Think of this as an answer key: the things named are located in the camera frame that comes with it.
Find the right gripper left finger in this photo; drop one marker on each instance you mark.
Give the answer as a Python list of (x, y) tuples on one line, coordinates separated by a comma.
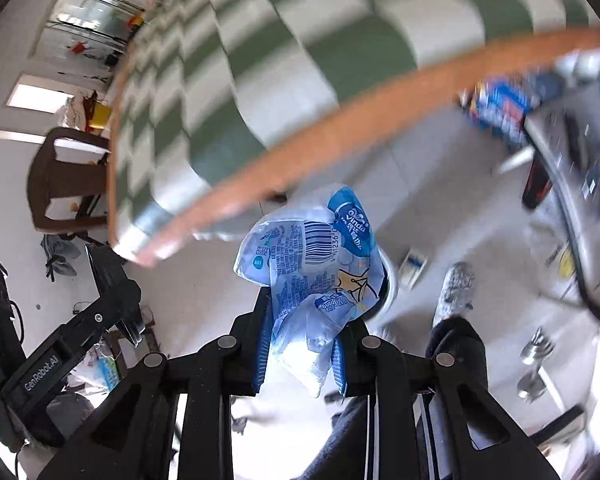
[(187, 398)]

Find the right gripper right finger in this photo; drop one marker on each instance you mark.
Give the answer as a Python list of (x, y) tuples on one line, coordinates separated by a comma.
[(427, 418)]

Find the blue plastic wrapper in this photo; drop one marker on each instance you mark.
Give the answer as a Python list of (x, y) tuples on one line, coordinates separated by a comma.
[(319, 259)]

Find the white round trash bin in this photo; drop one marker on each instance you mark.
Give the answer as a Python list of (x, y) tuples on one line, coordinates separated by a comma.
[(388, 291)]

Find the chrome dumbbell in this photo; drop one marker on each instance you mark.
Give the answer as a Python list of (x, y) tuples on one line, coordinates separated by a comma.
[(536, 351)]

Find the dark wooden chair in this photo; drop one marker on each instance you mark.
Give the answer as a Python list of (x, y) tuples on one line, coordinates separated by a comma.
[(50, 178)]

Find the right grey slipper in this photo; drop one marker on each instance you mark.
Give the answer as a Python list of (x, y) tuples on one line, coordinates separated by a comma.
[(457, 293)]

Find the yellow bucket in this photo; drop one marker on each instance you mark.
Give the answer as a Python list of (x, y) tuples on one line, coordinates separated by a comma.
[(99, 116)]

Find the small blue white carton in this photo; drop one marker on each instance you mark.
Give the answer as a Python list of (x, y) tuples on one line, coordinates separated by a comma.
[(411, 268)]

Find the green white checkered tablecloth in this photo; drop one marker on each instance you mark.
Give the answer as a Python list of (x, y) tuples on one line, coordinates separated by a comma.
[(221, 103)]

